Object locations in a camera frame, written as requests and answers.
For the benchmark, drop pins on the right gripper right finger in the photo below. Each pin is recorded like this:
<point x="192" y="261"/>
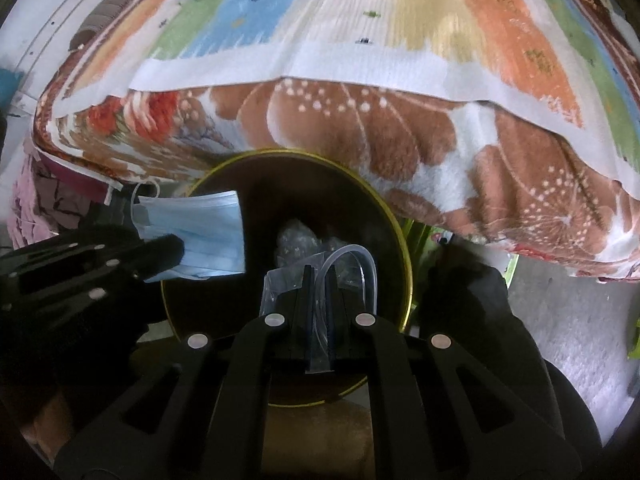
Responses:
<point x="350" y="327"/>

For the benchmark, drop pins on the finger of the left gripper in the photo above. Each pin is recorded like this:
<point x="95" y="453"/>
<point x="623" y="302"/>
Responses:
<point x="160" y="257"/>

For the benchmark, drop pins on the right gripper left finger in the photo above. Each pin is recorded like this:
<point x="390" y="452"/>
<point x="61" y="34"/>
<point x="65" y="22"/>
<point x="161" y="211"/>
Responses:
<point x="278" y="341"/>

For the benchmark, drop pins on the clear bag with tubing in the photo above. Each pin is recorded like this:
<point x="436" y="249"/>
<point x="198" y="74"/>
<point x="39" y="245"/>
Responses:
<point x="354" y="265"/>

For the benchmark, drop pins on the blue surgical face mask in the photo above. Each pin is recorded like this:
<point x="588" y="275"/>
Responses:
<point x="210" y="227"/>

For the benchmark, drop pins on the clear plastic bag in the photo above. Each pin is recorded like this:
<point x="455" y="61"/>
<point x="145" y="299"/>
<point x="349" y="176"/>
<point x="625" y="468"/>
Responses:
<point x="297" y="242"/>

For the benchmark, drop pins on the black yellow-rimmed trash bin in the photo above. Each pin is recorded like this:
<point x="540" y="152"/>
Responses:
<point x="275" y="188"/>

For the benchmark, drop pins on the brown floral blanket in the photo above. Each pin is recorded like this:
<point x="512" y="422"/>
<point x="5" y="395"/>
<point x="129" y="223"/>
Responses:
<point x="472" y="168"/>

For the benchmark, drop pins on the grey ribbed pillow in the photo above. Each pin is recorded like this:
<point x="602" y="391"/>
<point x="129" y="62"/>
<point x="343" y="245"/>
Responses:
<point x="101" y="16"/>

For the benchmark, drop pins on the white headboard panel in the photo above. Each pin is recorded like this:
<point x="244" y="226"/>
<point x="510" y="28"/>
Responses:
<point x="36" y="36"/>

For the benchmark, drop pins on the striped colourful bed sheet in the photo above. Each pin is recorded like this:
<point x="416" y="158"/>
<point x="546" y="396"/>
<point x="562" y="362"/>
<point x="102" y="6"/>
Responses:
<point x="569" y="66"/>

